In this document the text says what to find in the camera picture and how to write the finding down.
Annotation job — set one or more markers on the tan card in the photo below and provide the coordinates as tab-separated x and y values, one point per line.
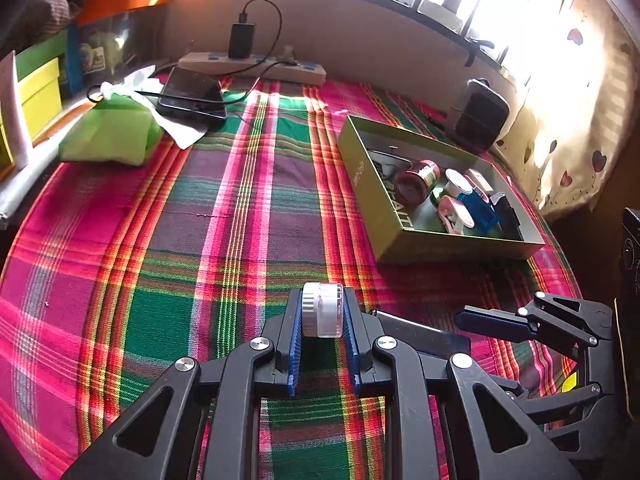
425	335

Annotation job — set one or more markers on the clear plastic storage box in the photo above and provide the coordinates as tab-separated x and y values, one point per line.
100	50

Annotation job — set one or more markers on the black phone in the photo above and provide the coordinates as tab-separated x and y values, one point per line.
190	92

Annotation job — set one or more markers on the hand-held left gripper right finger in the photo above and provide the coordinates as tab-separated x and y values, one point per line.
352	345

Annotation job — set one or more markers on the yellow-green cardboard box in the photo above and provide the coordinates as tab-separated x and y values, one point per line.
40	90

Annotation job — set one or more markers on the black power adapter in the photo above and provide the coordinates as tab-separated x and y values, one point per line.
241	40

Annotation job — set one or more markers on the beige power strip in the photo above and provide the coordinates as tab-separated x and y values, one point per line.
210	62

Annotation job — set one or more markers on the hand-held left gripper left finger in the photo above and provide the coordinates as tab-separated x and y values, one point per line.
295	345

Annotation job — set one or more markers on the plaid blanket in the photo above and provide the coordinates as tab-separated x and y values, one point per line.
150	260

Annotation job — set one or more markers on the black rectangular device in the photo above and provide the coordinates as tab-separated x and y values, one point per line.
507	215

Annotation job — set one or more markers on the blue transparent usb tester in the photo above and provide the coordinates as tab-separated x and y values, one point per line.
477	212

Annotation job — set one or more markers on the cream curtain with hearts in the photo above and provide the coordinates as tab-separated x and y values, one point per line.
575	110

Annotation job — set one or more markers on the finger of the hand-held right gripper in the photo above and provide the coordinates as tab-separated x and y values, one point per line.
560	400
492	321

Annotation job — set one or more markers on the red green tin can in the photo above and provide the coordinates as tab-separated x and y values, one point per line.
415	180

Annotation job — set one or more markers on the green tissue pack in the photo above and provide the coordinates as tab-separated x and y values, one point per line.
105	130

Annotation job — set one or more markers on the dark patterned cloth bag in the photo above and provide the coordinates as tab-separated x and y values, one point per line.
45	10

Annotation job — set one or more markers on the white tissue sheet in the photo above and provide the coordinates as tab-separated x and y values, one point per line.
185	132

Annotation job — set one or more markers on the green white cardboard box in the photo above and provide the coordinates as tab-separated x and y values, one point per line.
395	230

